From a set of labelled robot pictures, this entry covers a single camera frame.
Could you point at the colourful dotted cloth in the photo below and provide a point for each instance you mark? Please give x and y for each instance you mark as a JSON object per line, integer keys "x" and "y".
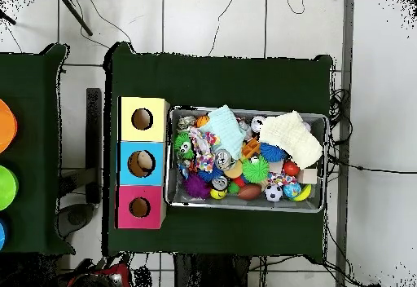
{"x": 203, "y": 156}

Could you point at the purple spiky ball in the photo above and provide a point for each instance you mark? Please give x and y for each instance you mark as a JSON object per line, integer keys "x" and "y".
{"x": 195, "y": 186}

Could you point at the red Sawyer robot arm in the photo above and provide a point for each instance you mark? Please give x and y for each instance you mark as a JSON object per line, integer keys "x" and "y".
{"x": 122, "y": 275}

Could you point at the wooden box with three holes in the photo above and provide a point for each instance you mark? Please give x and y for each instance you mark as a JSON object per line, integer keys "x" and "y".
{"x": 156, "y": 111}

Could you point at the clear mesh bin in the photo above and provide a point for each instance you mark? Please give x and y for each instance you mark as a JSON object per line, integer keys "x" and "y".
{"x": 286, "y": 204}

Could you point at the silver drink can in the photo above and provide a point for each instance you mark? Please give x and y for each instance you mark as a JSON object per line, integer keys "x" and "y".
{"x": 223, "y": 159}

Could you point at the mint knitted cloth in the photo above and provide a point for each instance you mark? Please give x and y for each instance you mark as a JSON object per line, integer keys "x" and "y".
{"x": 224, "y": 130}

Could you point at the green spiky googly-eyed ball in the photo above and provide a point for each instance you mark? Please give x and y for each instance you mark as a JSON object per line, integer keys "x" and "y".
{"x": 257, "y": 171}
{"x": 179, "y": 142}

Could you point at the small brown football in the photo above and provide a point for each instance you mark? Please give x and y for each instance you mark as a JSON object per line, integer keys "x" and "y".
{"x": 249, "y": 191}

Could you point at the blue spiky ball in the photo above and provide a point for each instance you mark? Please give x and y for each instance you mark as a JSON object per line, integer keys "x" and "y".
{"x": 270, "y": 152}

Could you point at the small soccer ball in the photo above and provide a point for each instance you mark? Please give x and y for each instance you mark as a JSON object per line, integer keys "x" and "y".
{"x": 273, "y": 193}

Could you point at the cream knitted cloth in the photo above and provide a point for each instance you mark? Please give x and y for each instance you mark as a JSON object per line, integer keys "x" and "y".
{"x": 293, "y": 137}

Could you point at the black upright stand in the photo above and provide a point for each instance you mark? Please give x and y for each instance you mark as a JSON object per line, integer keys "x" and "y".
{"x": 93, "y": 120}

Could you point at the grey round stand base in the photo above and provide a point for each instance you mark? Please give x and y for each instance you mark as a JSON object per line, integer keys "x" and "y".
{"x": 76, "y": 217}

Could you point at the black tripod leg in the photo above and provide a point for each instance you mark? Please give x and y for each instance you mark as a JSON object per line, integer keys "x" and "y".
{"x": 76, "y": 15}
{"x": 8, "y": 19}

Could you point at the dark green side tablecloth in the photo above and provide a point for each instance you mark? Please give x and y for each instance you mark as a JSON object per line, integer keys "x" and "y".
{"x": 32, "y": 71}

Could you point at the orange bowl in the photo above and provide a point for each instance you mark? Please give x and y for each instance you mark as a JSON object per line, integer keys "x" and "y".
{"x": 6, "y": 125}

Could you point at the green bowl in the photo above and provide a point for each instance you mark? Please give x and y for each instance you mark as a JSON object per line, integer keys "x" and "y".
{"x": 7, "y": 187}

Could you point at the blue bowl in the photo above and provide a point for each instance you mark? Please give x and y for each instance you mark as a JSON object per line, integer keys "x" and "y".
{"x": 2, "y": 234}

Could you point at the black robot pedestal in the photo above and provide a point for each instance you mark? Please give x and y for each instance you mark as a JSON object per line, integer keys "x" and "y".
{"x": 208, "y": 272}

